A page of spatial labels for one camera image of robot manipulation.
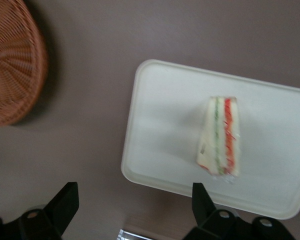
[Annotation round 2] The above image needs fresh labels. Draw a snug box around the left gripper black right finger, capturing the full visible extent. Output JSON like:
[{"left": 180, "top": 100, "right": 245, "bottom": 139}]
[{"left": 181, "top": 181, "right": 296, "bottom": 240}]

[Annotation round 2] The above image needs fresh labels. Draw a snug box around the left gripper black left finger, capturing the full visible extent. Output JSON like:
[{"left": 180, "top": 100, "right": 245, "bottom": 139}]
[{"left": 0, "top": 181, "right": 80, "bottom": 240}]

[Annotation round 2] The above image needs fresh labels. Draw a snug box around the triangle sandwich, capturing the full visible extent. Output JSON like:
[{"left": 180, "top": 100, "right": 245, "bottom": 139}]
[{"left": 196, "top": 95, "right": 242, "bottom": 185}]

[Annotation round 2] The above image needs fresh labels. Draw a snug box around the beige plastic tray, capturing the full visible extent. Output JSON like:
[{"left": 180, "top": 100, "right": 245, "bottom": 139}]
[{"left": 120, "top": 58, "right": 300, "bottom": 221}]

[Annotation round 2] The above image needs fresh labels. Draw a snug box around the brown round wicker basket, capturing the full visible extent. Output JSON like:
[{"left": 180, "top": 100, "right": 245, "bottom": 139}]
[{"left": 0, "top": 0, "right": 50, "bottom": 127}]

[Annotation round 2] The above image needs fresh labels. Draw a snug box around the clear acrylic bottle rack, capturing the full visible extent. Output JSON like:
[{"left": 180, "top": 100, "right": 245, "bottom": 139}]
[{"left": 118, "top": 228, "right": 153, "bottom": 240}]

